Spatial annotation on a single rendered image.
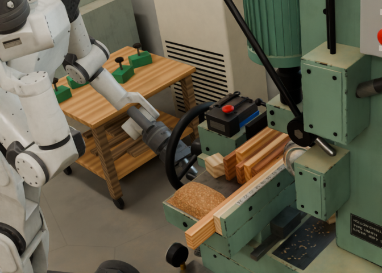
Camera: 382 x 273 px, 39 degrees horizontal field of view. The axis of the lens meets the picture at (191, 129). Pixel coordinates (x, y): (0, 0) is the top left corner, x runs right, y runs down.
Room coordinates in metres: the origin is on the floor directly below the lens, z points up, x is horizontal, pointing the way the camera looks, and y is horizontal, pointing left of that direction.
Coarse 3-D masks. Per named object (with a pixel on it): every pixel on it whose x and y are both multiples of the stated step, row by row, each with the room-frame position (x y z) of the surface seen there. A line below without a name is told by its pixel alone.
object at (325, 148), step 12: (228, 0) 1.02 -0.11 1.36; (240, 24) 1.00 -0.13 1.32; (252, 36) 0.98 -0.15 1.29; (264, 60) 0.96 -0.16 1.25; (276, 84) 0.94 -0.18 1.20; (288, 96) 0.92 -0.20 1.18; (300, 120) 0.88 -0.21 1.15; (288, 132) 0.90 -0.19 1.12; (300, 132) 0.88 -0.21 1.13; (300, 144) 0.88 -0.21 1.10; (324, 144) 0.86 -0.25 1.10
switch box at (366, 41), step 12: (360, 0) 0.78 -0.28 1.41; (372, 0) 0.76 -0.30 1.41; (360, 12) 0.77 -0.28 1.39; (372, 12) 0.76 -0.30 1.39; (360, 24) 0.77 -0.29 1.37; (372, 24) 0.76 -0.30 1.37; (360, 36) 0.77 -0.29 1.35; (372, 36) 0.76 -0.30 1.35; (360, 48) 0.77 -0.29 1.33; (372, 48) 0.76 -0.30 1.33
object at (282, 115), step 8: (272, 104) 1.09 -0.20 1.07; (280, 104) 1.09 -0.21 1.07; (296, 104) 1.08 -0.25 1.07; (272, 112) 1.09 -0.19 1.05; (280, 112) 1.07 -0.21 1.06; (288, 112) 1.06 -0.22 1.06; (272, 120) 1.09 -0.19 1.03; (280, 120) 1.08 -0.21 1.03; (288, 120) 1.06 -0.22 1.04; (272, 128) 1.10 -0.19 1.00; (280, 128) 1.08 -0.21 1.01
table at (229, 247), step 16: (208, 176) 1.09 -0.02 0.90; (224, 176) 1.08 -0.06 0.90; (224, 192) 1.02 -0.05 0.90; (288, 192) 1.00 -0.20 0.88; (176, 208) 0.99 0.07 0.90; (272, 208) 0.96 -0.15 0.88; (176, 224) 0.99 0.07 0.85; (192, 224) 0.95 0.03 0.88; (256, 224) 0.92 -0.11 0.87; (208, 240) 0.91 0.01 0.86; (224, 240) 0.87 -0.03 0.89; (240, 240) 0.89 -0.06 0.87
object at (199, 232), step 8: (264, 168) 1.03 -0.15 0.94; (256, 176) 1.00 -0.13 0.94; (248, 184) 0.98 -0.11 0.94; (224, 200) 0.94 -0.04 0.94; (216, 208) 0.92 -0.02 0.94; (208, 216) 0.90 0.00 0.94; (200, 224) 0.88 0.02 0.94; (208, 224) 0.88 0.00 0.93; (192, 232) 0.86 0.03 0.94; (200, 232) 0.86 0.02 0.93; (208, 232) 0.88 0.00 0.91; (192, 240) 0.85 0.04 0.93; (200, 240) 0.86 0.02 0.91; (192, 248) 0.85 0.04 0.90
